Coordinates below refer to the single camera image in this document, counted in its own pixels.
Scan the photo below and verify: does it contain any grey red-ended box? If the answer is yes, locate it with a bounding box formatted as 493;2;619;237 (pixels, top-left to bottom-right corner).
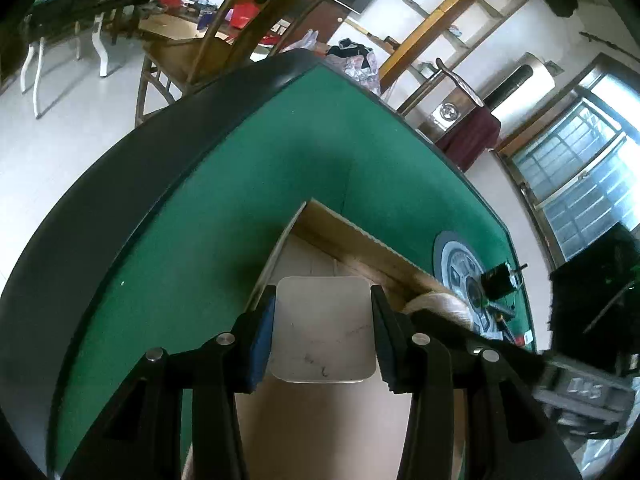
514;330;534;347

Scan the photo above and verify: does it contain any black stepper motor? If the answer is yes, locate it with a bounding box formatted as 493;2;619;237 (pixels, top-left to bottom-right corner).
480;262;528;301

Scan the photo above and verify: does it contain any wooden chair with red cloth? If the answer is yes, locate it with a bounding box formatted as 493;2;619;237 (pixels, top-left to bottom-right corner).
397;58;501;172

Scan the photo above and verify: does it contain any dark wooden chair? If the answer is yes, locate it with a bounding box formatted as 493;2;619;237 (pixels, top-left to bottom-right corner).
134;0;326;126

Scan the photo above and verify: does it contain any round grey table centre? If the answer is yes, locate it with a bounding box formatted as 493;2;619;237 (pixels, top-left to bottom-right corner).
433;231;515;344

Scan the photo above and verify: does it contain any dark side table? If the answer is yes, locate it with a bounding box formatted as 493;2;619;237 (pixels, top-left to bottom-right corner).
20;0;150;118

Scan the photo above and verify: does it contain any yellow tape roll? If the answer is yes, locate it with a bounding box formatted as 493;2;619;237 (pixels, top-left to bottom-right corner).
402;292;474;330

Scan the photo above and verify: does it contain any brown cardboard box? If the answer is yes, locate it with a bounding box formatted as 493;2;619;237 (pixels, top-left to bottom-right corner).
186;200;471;479

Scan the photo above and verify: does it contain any white square case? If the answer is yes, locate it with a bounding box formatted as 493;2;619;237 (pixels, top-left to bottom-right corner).
269;276;376;384

